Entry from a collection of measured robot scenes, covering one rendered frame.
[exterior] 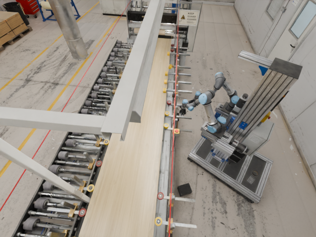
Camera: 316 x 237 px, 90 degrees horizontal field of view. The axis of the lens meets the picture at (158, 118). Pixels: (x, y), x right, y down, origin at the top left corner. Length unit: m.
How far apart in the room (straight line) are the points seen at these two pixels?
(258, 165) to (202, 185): 1.06
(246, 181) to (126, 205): 2.01
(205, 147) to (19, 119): 2.87
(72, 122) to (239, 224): 2.93
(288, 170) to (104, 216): 3.28
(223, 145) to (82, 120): 2.06
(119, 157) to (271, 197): 2.64
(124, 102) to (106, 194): 1.62
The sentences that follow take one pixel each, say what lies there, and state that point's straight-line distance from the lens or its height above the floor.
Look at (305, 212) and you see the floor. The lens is 3.79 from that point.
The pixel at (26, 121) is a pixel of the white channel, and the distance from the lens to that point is 0.68.
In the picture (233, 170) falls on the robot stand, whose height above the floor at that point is 0.21.
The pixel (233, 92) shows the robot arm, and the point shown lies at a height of 1.29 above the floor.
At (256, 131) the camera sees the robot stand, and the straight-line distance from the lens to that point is 2.36.
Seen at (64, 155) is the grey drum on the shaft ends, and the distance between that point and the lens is 2.55.
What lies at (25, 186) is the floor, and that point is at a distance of 3.69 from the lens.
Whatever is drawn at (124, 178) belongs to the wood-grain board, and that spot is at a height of 0.90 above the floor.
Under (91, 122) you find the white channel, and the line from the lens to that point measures 0.56.
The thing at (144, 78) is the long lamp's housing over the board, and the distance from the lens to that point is 0.83.
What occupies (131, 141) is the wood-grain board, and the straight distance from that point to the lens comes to 2.30.
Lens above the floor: 2.88
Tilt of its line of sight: 52 degrees down
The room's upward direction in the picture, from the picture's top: 2 degrees clockwise
